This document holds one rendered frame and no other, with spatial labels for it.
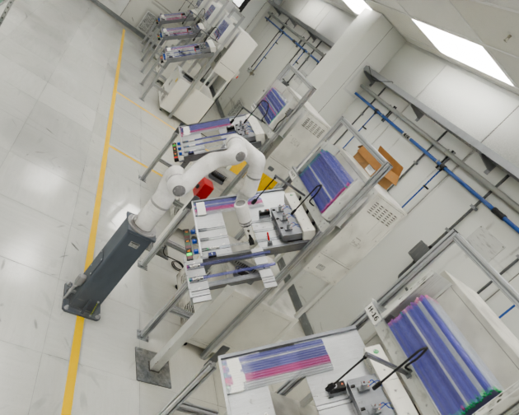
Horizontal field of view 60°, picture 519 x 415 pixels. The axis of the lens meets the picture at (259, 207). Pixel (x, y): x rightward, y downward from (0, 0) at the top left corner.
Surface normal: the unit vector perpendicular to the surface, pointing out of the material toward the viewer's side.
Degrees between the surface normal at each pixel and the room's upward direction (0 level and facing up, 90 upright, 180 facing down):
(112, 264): 90
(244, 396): 44
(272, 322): 90
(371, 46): 90
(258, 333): 90
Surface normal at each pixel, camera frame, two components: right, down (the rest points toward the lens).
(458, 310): -0.74, -0.45
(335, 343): -0.07, -0.83
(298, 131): 0.21, 0.54
